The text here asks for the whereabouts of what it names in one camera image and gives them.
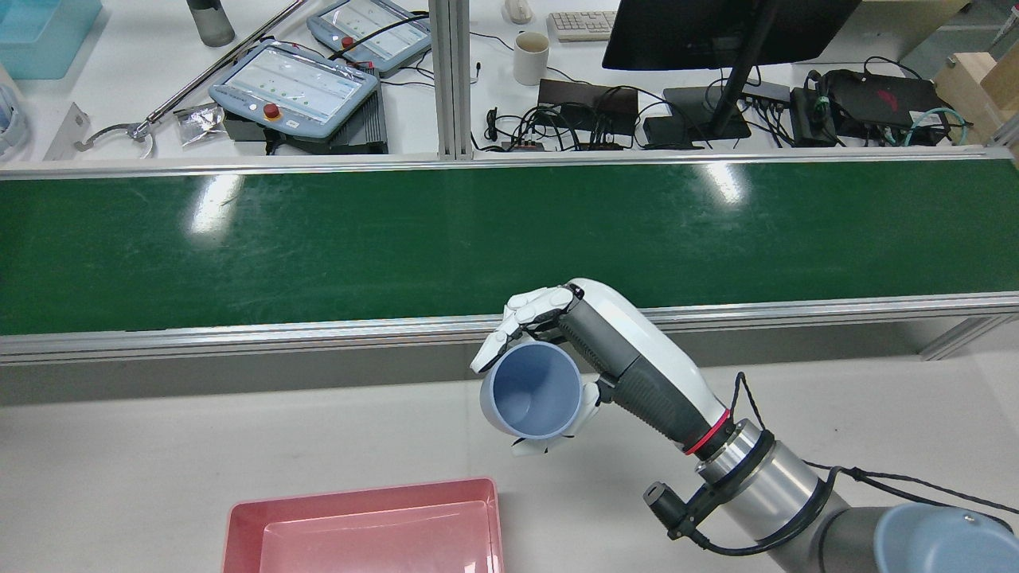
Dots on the white grey right robot hand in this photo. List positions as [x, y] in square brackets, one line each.
[645, 358]

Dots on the blue plastic cup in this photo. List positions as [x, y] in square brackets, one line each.
[529, 390]

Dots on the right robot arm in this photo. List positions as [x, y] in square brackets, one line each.
[780, 485]

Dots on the black adapter box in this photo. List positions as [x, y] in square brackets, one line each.
[810, 119]

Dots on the pink plastic box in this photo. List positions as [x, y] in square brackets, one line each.
[358, 541]

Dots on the wooden box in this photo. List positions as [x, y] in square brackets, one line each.
[975, 79]

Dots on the black flat pad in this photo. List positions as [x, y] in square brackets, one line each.
[589, 99]

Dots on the white mug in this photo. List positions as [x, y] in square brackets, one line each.
[530, 60]

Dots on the black computer monitor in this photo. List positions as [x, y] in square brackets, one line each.
[716, 32]

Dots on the white keyboard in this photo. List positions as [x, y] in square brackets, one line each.
[583, 25]

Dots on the green conveyor belt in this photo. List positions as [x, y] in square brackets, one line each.
[318, 247]

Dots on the white computer mouse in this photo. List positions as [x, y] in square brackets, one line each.
[518, 10]

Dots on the small grey teach pendant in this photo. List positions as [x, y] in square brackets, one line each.
[374, 32]

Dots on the large grey teach pendant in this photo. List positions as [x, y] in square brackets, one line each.
[294, 87]

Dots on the small silver plastic bag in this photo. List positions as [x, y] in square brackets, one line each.
[201, 125]

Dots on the grey thermos bottle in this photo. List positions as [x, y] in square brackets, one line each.
[211, 22]

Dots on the grey metal plate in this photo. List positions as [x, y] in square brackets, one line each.
[68, 135]

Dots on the clear plastic container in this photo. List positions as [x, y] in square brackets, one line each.
[12, 119]

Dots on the light blue plastic container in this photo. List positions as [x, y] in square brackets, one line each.
[48, 40]

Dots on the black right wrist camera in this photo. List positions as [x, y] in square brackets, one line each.
[665, 503]

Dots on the aluminium frame post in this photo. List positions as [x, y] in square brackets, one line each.
[450, 79]

